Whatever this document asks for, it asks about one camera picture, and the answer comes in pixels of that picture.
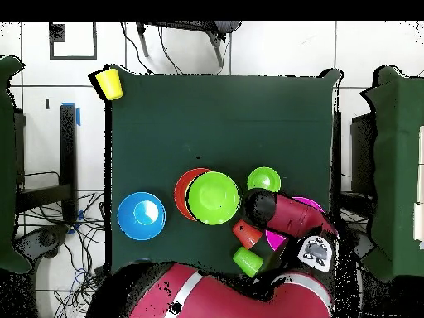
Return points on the large green bowl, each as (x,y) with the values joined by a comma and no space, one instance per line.
(213,198)

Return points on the orange bowl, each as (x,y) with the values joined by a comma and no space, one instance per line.
(180,195)

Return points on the orange cup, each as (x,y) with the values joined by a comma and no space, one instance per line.
(246,233)

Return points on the large light blue bowl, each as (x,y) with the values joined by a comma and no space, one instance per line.
(141,228)

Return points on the large pink bowl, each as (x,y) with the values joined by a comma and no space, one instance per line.
(275,240)

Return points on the green cup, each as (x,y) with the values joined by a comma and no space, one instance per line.
(248,261)

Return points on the yellow cup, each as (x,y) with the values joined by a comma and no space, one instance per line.
(110,84)

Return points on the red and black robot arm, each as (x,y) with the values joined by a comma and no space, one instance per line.
(291,215)

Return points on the small green bowl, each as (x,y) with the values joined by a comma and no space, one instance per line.
(264,179)

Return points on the dark green table cloth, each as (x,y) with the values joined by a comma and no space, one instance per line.
(198,116)

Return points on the black mesh chair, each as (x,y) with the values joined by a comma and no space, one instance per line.
(212,31)

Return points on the black chair base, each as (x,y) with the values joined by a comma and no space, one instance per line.
(43,240)

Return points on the green cloth side table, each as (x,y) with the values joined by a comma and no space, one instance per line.
(8,165)
(397,165)

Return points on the black metal frame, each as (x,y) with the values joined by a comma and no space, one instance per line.
(68,159)

